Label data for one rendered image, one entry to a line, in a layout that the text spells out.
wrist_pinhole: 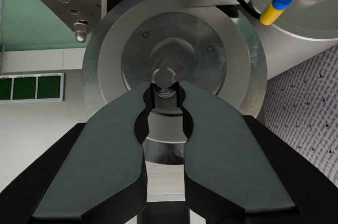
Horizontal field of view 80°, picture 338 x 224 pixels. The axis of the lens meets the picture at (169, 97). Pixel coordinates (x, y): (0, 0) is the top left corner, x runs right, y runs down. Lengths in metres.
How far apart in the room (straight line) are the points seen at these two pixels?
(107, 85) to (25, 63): 3.53
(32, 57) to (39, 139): 3.11
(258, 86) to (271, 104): 0.24
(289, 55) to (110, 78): 0.16
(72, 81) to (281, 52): 0.46
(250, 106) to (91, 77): 0.13
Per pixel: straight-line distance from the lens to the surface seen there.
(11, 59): 3.83
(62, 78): 0.56
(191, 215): 0.52
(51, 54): 3.52
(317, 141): 0.32
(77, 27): 0.57
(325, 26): 0.22
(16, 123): 0.61
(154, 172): 0.49
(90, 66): 0.18
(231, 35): 0.17
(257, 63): 0.18
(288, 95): 0.36
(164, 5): 0.17
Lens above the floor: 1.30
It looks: 9 degrees down
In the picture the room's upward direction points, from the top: 178 degrees clockwise
